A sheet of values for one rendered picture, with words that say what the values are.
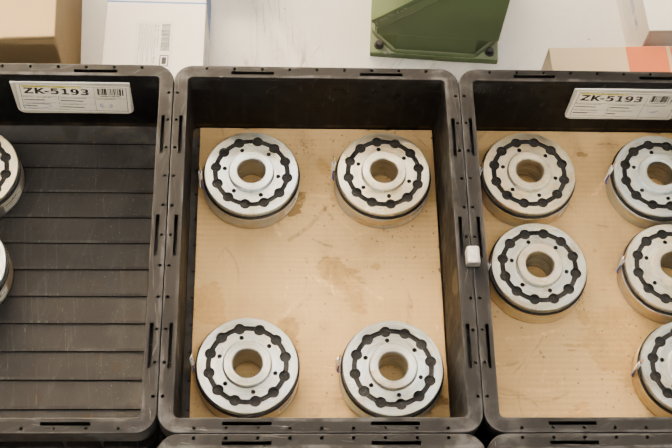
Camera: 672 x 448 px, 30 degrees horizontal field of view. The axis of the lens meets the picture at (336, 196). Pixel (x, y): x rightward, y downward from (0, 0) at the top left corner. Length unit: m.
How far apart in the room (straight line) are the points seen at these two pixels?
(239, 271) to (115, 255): 0.13
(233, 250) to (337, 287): 0.12
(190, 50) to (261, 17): 0.17
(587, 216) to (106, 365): 0.54
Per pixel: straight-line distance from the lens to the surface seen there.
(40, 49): 1.43
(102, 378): 1.29
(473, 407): 1.18
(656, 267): 1.35
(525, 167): 1.40
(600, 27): 1.71
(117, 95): 1.36
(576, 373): 1.32
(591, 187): 1.42
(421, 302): 1.32
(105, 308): 1.32
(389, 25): 1.58
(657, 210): 1.39
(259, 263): 1.33
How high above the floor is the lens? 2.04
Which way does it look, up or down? 62 degrees down
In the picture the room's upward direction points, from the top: 6 degrees clockwise
